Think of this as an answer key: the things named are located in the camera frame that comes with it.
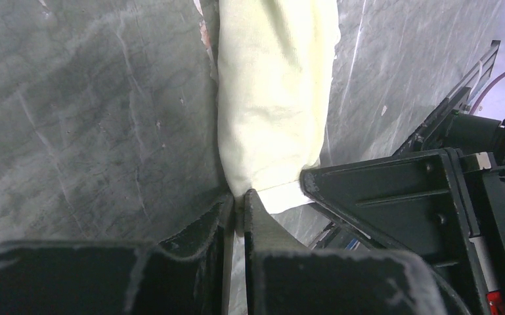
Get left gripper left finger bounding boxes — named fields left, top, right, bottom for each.
left=0, top=194, right=233, bottom=314

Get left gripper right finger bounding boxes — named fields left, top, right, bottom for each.
left=244, top=189, right=447, bottom=314

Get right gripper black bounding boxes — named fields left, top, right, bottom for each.
left=299, top=114, right=505, bottom=314

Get cream yellow cloth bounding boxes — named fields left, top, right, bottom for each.
left=217, top=1, right=340, bottom=236

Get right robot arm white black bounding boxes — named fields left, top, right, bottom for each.
left=299, top=87, right=505, bottom=314

